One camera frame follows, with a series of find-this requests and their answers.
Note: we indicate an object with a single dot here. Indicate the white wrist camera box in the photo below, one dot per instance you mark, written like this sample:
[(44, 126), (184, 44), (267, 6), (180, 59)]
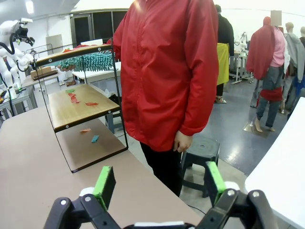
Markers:
[(26, 20)]

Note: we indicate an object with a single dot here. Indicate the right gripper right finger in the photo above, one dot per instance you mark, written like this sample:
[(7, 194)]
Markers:
[(214, 181)]

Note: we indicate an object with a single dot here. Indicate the person in red jacket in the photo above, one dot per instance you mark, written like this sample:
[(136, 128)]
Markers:
[(162, 71)]

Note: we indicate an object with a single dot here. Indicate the black plastic stool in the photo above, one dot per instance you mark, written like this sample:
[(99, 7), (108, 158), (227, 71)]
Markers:
[(202, 145)]

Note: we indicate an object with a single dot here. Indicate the black double door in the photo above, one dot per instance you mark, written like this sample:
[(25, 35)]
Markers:
[(82, 31)]

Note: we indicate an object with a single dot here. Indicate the mannequin in red hoodie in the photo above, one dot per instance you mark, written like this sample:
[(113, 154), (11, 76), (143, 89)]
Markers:
[(259, 52)]

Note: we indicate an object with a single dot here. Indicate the small cardboard box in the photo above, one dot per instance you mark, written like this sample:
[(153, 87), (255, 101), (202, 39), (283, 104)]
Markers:
[(41, 71)]

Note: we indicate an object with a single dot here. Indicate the white rounded-corner table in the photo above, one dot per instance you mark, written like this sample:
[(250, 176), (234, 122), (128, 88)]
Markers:
[(281, 179)]

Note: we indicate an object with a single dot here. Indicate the person's left forearm red sleeve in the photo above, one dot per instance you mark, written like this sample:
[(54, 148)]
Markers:
[(197, 107)]

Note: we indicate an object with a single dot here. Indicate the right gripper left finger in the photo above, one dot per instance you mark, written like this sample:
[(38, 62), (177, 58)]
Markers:
[(106, 186)]

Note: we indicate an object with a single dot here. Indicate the green paper scrap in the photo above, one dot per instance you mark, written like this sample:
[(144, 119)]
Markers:
[(70, 90)]

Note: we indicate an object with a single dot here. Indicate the teal microfibre duster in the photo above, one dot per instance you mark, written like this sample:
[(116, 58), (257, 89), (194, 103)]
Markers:
[(90, 62)]

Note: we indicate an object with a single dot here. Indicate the grey wall panel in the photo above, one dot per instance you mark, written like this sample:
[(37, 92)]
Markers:
[(54, 41)]

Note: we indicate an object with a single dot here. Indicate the mannequin in grey hoodie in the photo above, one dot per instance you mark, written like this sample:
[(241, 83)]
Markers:
[(294, 47)]

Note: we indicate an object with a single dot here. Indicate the dark wooden tray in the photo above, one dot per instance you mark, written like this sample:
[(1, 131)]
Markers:
[(54, 72)]

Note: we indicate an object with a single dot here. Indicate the small white background robot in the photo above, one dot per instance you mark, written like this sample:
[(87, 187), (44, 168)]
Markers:
[(240, 40)]

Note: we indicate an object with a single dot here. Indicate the person with yellow apron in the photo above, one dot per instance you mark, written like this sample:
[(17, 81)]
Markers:
[(224, 28)]

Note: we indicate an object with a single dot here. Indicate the blue garment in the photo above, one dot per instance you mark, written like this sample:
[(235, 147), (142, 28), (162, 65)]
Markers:
[(299, 86)]

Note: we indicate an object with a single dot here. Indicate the person's left hand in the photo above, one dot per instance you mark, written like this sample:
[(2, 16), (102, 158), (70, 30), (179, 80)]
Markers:
[(182, 143)]

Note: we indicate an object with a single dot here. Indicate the two-tier wooden metal shelf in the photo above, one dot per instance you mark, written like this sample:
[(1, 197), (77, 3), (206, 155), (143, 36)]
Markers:
[(78, 107)]

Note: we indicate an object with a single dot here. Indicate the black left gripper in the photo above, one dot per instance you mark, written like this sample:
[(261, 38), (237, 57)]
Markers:
[(21, 32)]

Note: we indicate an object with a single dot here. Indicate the orange-red paper scrap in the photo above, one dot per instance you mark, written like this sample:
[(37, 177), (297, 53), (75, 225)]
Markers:
[(85, 130)]

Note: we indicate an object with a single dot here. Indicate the grey background workbench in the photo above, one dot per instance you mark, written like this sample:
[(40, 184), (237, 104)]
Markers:
[(238, 69)]

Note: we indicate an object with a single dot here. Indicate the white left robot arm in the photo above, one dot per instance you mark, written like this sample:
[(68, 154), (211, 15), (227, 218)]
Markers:
[(7, 71)]

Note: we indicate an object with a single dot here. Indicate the white desk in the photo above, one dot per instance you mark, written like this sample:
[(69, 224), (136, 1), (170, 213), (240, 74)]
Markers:
[(95, 74)]

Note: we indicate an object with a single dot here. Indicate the mannequin base plate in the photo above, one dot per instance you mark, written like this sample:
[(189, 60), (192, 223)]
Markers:
[(250, 128)]

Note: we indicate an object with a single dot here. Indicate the ceiling light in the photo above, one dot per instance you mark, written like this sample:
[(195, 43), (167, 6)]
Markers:
[(29, 6)]

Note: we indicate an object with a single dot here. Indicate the teal paper scrap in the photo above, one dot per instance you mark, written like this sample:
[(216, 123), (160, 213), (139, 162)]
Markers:
[(95, 139)]

